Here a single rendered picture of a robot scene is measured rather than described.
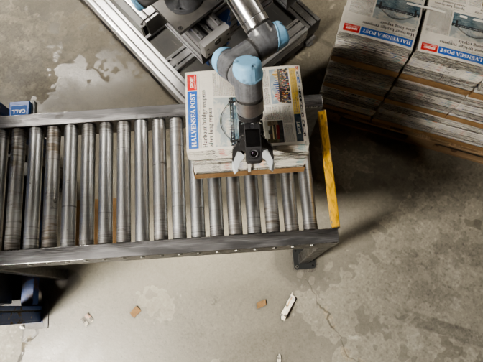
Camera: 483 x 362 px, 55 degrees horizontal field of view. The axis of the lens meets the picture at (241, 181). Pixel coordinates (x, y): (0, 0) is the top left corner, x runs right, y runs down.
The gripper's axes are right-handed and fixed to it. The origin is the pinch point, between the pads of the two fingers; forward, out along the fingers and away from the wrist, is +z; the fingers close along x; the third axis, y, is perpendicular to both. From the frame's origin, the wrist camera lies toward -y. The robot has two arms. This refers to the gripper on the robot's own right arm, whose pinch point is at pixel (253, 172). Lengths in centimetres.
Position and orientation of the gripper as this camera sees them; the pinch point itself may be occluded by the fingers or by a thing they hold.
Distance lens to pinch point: 139.2
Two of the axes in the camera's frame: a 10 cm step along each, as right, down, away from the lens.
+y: -0.2, -6.6, 7.5
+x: -10.0, 0.6, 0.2
